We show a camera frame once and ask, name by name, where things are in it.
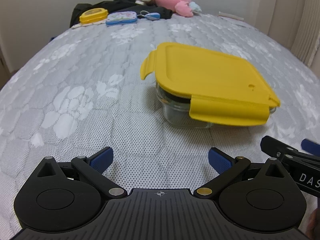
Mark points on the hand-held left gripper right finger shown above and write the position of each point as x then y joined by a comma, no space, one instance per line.
220,161

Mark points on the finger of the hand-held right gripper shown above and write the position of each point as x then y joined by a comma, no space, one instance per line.
312,147
275,147

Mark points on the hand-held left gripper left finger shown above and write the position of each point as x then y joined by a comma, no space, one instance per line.
102,158

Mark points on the clear glass container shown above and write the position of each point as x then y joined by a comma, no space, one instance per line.
175,115

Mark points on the yellow container lid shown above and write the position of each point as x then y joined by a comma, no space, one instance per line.
205,75

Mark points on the beige curtain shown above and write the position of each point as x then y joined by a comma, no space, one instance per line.
308,17

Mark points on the white paper sheet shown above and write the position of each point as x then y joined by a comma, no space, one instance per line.
231,15

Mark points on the blue printed pencil case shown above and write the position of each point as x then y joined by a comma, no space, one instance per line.
121,18

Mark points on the small yellow lidded container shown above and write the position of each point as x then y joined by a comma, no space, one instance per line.
92,15

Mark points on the blue key fob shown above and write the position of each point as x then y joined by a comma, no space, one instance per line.
152,17

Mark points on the black cloth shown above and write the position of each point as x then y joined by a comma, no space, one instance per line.
120,5

